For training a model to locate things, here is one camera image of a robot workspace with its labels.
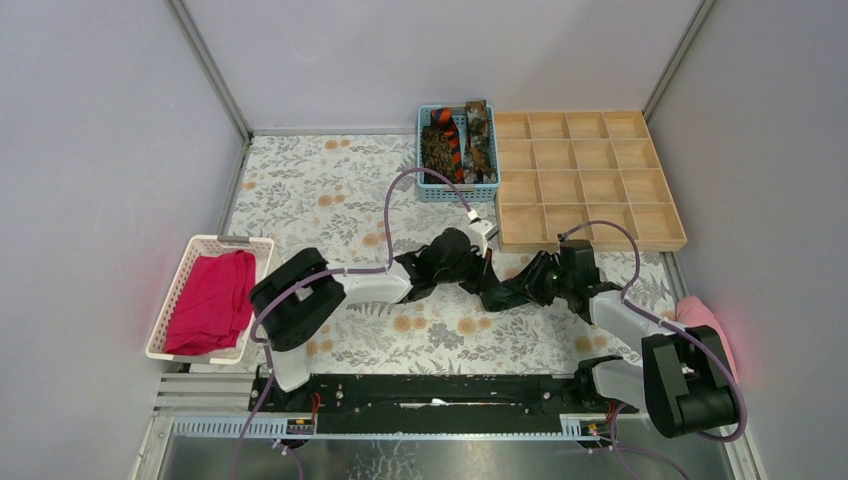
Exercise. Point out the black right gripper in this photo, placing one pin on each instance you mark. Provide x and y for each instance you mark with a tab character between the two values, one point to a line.
527	281

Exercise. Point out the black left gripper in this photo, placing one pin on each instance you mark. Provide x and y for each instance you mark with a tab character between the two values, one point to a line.
479	270

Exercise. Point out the dark green leaf tie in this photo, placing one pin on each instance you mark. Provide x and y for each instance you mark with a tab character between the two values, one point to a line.
507	295

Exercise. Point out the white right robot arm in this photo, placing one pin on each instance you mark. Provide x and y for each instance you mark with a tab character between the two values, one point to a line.
684	380

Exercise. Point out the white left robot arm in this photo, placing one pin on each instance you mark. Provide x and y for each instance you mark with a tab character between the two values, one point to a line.
293	302

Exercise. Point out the light blue plastic basket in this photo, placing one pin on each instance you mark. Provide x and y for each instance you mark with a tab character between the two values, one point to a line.
433	186

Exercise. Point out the orange grey floral tie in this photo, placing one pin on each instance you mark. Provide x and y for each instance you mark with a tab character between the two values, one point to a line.
477	163

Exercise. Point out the black gold patterned tie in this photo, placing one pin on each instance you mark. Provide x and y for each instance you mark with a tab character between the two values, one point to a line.
441	153

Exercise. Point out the wooden compartment tray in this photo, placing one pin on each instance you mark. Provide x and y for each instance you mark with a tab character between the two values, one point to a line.
594	171

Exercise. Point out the pink cloth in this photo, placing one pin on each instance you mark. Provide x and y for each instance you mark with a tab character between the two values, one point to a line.
692	312

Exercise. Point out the orange black striped tie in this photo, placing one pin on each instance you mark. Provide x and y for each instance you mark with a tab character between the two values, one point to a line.
443	120

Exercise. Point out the white plastic basket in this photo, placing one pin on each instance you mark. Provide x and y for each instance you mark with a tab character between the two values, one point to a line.
208	246

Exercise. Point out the red cloth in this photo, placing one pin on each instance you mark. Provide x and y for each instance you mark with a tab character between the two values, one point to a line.
213	308

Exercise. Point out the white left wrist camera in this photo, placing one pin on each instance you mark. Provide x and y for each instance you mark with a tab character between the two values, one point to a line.
480	232

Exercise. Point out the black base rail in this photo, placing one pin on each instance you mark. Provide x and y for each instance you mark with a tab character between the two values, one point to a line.
489	405

